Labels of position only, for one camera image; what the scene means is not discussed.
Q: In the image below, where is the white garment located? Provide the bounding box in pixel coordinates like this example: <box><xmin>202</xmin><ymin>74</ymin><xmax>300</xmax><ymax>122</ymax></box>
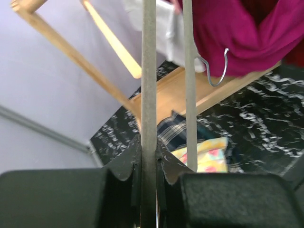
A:
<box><xmin>123</xmin><ymin>0</ymin><xmax>206</xmax><ymax>73</ymax></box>

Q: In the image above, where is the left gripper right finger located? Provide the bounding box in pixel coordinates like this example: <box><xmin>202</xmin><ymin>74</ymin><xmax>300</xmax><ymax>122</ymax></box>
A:
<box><xmin>156</xmin><ymin>140</ymin><xmax>304</xmax><ymax>228</ymax></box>

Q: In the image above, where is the wooden clothes rack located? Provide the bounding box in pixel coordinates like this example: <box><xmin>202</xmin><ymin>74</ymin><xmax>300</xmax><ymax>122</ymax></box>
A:
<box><xmin>11</xmin><ymin>0</ymin><xmax>270</xmax><ymax>124</ymax></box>

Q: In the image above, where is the magenta skirt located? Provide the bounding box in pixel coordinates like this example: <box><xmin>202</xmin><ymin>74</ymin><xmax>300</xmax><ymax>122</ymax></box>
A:
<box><xmin>192</xmin><ymin>0</ymin><xmax>304</xmax><ymax>77</ymax></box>

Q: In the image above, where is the red skirt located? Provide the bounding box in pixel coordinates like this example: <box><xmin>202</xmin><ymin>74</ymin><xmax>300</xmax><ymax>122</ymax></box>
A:
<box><xmin>241</xmin><ymin>0</ymin><xmax>304</xmax><ymax>68</ymax></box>

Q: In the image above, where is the grey hanger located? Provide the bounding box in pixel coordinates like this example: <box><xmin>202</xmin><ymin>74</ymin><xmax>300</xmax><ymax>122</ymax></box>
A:
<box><xmin>140</xmin><ymin>0</ymin><xmax>230</xmax><ymax>228</ymax></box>

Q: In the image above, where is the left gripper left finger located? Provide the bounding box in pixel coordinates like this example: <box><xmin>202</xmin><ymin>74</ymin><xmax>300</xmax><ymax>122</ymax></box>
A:
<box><xmin>0</xmin><ymin>136</ymin><xmax>142</xmax><ymax>228</ymax></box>

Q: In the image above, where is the pink hanger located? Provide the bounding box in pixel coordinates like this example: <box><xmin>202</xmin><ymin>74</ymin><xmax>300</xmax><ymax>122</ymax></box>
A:
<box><xmin>171</xmin><ymin>0</ymin><xmax>182</xmax><ymax>14</ymax></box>

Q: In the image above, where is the floral pastel garment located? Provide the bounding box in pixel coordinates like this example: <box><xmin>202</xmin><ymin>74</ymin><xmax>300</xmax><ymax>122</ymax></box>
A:
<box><xmin>171</xmin><ymin>136</ymin><xmax>229</xmax><ymax>173</ymax></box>

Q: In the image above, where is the navy plaid skirt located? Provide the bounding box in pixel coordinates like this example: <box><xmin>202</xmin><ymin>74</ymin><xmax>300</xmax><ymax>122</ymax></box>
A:
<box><xmin>157</xmin><ymin>112</ymin><xmax>244</xmax><ymax>173</ymax></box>

